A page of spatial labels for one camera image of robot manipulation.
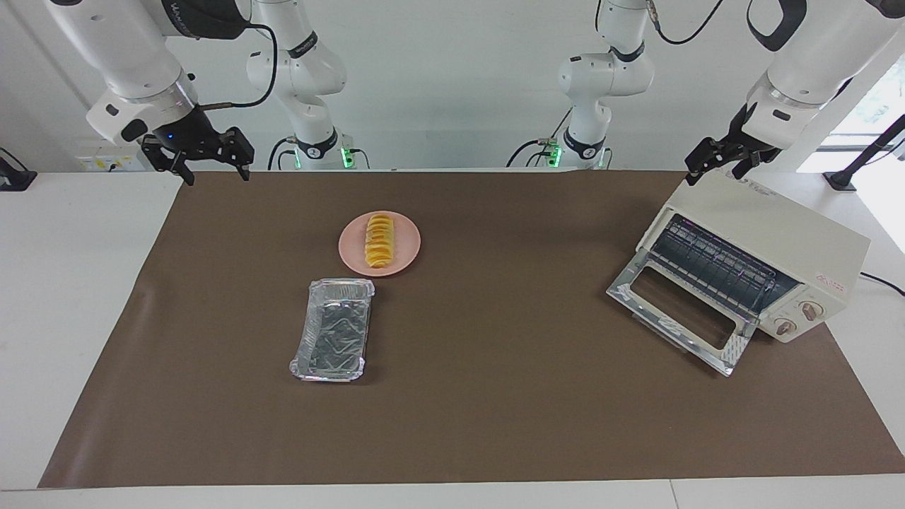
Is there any golden sliced bread loaf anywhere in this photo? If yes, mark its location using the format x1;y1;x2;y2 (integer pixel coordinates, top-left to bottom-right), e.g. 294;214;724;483
363;213;396;269

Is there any aluminium foil tray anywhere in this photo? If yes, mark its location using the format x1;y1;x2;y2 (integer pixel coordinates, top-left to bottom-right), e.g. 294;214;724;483
288;278;376;383

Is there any cream toaster oven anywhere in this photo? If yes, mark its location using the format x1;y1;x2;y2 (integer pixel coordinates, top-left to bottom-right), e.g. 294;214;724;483
635;170;872;345

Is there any glass oven door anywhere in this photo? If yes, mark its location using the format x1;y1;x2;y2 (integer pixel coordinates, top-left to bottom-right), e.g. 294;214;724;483
606;249;759;378

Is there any black table clamp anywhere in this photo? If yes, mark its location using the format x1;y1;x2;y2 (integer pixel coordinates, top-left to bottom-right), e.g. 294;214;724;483
0;146;38;192

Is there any pink round plate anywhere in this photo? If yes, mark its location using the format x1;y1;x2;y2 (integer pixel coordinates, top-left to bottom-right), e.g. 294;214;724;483
339;211;422;277

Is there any brown table mat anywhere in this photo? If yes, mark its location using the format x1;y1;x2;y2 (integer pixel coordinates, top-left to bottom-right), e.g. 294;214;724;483
39;170;905;488

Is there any black right base cable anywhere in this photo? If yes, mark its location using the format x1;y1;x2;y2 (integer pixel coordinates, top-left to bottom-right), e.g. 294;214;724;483
267;136;302;171

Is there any black base cable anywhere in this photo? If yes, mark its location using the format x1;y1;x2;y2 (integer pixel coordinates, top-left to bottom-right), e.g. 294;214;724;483
267;136;302;171
505;106;572;169

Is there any white wall socket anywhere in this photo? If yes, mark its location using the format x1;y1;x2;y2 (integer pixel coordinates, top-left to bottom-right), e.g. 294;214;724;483
74;138;144;172

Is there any wire oven rack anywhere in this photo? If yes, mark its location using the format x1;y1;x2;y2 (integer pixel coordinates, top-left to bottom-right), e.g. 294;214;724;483
649;215;801;317

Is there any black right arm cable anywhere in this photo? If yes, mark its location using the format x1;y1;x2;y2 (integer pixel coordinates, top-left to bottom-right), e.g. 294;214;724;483
200;23;279;111

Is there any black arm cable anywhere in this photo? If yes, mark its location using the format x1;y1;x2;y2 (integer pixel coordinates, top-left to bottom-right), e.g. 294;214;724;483
200;23;279;111
646;0;727;46

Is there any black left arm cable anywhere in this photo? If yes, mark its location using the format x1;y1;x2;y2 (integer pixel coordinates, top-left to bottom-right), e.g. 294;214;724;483
646;0;727;46

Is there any black camera stand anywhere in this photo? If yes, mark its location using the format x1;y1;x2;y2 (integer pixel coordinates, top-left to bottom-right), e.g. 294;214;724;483
823;113;905;192

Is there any black left base cable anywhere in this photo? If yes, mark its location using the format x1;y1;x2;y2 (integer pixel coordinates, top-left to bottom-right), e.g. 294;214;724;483
505;106;572;169

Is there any black oven power cord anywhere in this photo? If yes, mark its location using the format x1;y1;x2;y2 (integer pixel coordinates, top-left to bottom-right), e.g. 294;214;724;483
858;271;905;297

